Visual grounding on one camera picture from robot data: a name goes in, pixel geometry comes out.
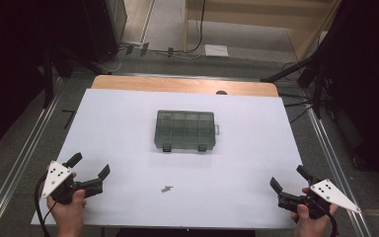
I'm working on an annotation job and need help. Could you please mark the black hex key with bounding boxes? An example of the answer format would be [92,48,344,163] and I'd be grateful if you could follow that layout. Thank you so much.
[61,109,77,130]

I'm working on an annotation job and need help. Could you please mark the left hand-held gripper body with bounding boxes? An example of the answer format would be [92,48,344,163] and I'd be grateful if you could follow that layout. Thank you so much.
[40,160,104,205]

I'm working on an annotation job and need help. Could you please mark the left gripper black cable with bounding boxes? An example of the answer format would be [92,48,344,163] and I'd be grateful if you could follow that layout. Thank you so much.
[34,173,58,237]

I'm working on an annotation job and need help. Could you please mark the white table sheet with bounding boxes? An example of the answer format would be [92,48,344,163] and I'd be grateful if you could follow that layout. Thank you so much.
[31,88,324,230]

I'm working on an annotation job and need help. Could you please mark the wooden table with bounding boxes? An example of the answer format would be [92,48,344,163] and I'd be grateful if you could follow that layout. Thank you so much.
[91,74,279,98]

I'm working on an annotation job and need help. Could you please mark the black cabinet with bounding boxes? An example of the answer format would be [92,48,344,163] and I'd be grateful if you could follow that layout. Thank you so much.
[82,0,128,65]

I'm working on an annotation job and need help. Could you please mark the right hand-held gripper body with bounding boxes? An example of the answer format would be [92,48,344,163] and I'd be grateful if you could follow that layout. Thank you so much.
[277,178,362,220]

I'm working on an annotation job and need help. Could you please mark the black floor cables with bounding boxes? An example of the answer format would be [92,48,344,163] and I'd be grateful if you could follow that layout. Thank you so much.
[277,93,315,124]

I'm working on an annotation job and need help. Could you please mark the person's left hand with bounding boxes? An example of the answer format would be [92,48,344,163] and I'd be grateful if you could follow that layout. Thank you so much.
[46,189,88,237]

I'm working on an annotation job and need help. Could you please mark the light wooden shelf frame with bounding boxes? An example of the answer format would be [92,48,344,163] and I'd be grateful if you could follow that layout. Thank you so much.
[184,0,343,62]

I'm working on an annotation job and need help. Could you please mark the person's right hand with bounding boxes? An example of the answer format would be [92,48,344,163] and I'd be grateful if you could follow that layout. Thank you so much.
[290,203,340,237]

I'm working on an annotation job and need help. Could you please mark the black metal stand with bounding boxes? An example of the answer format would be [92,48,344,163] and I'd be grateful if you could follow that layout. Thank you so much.
[260,48,330,119]
[40,45,113,110]

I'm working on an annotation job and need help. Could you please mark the dark curtain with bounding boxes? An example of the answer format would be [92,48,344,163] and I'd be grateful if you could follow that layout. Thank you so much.
[0,0,90,159]
[319,0,379,198]

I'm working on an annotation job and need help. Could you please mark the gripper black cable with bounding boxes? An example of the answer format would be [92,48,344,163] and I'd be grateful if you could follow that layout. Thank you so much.
[325,210,340,237]
[34,173,58,237]

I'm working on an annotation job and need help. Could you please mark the metal floor rail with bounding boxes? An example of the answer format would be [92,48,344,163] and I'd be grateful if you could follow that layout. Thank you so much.
[0,95,62,237]
[305,108,373,237]

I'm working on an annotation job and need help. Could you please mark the white paper sheet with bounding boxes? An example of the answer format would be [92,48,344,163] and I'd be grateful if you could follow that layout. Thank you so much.
[204,43,230,57]

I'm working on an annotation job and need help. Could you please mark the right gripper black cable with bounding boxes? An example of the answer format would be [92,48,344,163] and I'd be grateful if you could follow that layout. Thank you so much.
[325,210,340,237]

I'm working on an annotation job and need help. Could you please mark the grey transparent compartment box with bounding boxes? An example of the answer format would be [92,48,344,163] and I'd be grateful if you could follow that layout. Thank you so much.
[153,110,221,153]

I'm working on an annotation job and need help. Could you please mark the hanging black cable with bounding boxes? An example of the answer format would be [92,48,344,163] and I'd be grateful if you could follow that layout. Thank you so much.
[186,0,207,53]

